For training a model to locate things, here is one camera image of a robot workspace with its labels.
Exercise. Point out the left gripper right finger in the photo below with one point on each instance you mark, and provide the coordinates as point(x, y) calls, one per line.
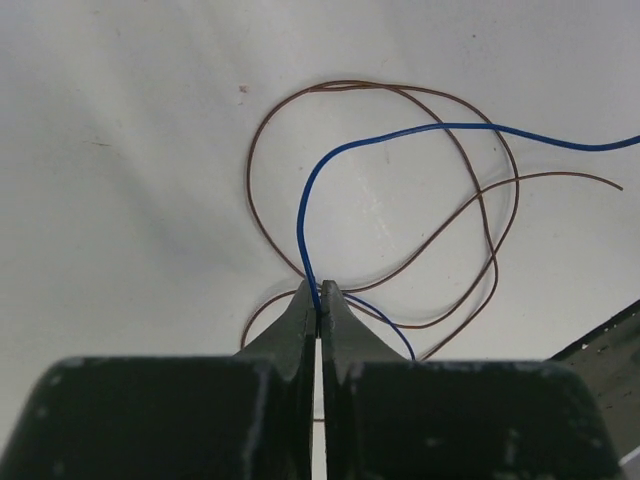
point(387, 417)

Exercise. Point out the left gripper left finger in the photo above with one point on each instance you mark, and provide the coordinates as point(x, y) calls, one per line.
point(244, 416)

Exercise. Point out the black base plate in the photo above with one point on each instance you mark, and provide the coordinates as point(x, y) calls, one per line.
point(607, 360)

